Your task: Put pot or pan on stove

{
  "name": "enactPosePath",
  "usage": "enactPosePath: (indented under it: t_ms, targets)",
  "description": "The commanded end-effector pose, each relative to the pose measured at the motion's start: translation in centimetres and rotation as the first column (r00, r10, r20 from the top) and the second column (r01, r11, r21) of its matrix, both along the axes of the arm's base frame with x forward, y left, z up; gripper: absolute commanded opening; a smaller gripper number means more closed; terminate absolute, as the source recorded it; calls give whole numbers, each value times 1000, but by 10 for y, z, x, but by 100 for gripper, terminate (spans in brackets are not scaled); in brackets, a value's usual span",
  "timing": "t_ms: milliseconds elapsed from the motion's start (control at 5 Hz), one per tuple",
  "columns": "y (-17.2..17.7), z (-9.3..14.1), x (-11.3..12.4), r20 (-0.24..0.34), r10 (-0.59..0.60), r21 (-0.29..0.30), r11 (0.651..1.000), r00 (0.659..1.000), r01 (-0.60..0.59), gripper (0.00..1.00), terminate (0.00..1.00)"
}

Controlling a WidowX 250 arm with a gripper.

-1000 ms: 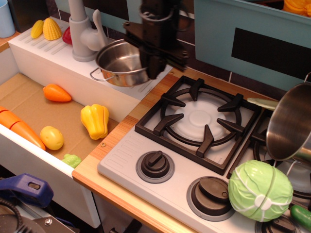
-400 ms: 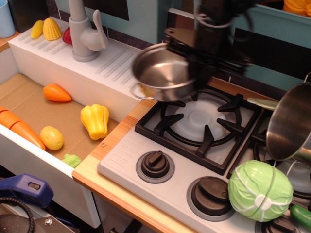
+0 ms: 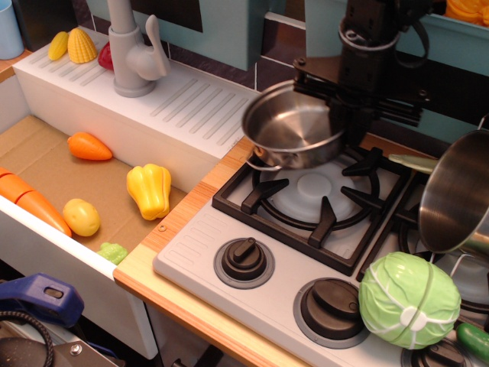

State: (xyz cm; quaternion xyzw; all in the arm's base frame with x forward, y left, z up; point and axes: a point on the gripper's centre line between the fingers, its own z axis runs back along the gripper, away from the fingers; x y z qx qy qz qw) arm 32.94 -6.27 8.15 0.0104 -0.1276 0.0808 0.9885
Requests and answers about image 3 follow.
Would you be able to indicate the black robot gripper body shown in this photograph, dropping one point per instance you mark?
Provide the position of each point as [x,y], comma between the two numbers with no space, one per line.
[368,73]

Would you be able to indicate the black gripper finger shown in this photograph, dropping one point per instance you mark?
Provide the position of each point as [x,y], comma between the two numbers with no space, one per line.
[338,116]
[358,123]

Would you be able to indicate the small steel pot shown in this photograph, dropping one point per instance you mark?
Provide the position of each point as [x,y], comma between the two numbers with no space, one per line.
[291,130]

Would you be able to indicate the black stove grate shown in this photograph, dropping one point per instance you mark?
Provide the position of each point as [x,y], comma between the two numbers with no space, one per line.
[400,234]
[329,213]

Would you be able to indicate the right black stove grate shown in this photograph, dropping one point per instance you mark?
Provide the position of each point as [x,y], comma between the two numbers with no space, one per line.
[400,234]

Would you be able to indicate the large steel pot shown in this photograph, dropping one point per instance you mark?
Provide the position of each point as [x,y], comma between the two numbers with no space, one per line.
[453,212]

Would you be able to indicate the grey toy stove top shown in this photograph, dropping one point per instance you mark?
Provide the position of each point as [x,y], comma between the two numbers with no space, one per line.
[192,260]

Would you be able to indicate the left black stove knob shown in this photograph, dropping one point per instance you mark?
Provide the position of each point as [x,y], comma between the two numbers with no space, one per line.
[244,259]

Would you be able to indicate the black stove knob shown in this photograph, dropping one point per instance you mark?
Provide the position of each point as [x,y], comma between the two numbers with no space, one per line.
[244,259]
[443,353]
[327,310]

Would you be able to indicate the middle black stove knob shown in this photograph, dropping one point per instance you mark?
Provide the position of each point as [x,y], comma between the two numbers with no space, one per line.
[327,310]

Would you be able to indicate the right black stove knob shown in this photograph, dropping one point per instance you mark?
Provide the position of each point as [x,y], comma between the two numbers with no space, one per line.
[443,353]

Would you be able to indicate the teal toy microwave cabinet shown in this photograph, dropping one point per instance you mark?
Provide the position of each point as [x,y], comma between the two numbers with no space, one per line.
[454,79]

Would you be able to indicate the orange toy food pile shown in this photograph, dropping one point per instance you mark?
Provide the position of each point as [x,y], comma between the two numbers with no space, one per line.
[470,11]

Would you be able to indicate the white toy sink unit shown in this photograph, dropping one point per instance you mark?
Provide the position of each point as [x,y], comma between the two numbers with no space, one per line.
[187,125]

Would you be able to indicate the green toy cabbage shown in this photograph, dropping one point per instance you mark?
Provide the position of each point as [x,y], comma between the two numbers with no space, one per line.
[408,301]

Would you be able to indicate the yellow toy bell pepper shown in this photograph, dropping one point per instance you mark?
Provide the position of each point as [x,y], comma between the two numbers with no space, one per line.
[149,186]

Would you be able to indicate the grey toy faucet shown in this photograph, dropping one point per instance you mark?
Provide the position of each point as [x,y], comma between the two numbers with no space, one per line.
[137,67]

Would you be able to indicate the red toy pepper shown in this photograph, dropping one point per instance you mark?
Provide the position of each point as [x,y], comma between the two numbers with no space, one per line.
[105,57]

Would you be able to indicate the green toy cucumber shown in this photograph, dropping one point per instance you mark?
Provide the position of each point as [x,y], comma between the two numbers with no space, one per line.
[473,339]

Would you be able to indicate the small orange toy carrot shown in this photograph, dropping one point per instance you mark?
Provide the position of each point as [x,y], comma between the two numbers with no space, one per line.
[86,146]

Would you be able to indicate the large yellow toy corn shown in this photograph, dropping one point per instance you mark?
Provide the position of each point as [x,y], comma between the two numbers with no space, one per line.
[80,47]

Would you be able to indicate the light green toy vegetable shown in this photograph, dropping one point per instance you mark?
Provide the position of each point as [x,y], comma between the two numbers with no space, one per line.
[112,252]

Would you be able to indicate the yellow toy potato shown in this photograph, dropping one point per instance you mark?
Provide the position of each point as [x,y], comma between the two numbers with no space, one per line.
[82,217]

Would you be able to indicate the small yellow toy corn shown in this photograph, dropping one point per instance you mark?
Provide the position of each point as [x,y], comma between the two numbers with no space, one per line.
[58,46]

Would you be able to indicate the large orange toy carrot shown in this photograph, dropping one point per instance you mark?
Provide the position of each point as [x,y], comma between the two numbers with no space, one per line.
[16,190]

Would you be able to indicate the light blue cup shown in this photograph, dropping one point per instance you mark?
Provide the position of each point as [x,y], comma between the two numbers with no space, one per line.
[12,45]

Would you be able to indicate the blue plastic clamp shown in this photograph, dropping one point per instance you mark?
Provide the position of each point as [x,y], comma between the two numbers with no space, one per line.
[43,297]

